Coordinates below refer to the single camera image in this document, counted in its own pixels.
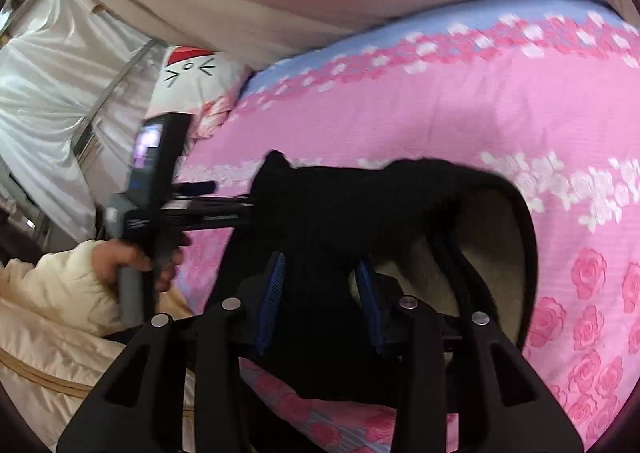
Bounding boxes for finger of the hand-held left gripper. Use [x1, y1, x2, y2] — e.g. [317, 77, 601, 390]
[172, 180, 218, 196]
[172, 194, 256, 231]

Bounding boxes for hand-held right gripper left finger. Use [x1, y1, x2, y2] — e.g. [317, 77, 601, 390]
[56, 250, 288, 453]

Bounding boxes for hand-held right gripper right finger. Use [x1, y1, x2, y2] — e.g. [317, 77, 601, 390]
[352, 258, 583, 453]

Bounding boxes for black pants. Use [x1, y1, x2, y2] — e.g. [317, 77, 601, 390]
[215, 150, 538, 409]

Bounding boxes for person's left forearm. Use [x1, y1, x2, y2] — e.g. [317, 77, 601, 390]
[0, 240, 121, 336]

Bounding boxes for person's left hand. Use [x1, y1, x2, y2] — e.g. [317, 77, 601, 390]
[92, 239, 185, 294]

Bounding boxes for cat print pillow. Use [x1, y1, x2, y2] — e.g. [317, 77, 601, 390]
[147, 46, 253, 139]

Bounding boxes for white satin curtain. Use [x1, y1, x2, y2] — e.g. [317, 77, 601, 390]
[0, 0, 166, 244]

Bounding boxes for pink floral bed sheet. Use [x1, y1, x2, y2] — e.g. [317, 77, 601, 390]
[170, 0, 640, 453]

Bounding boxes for cream puffer jacket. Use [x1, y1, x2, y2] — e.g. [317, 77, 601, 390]
[0, 293, 201, 453]

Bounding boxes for metal rail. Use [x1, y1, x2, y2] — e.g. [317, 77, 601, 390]
[75, 38, 161, 169]

